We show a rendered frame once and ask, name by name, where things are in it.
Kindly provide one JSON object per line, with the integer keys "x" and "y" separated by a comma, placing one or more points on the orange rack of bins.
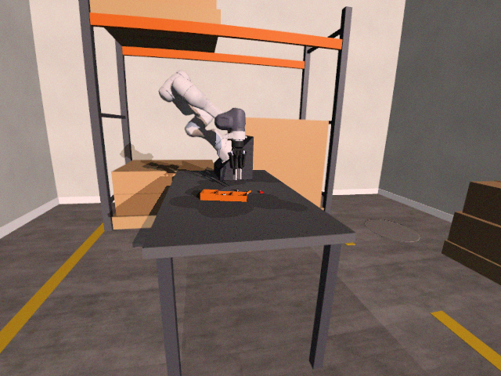
{"x": 215, "y": 195}

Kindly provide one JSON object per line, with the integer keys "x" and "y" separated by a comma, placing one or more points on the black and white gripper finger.
{"x": 233, "y": 162}
{"x": 241, "y": 162}

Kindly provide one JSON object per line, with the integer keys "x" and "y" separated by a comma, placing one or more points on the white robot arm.
{"x": 190, "y": 100}

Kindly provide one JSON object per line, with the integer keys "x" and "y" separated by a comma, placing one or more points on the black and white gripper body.
{"x": 235, "y": 147}

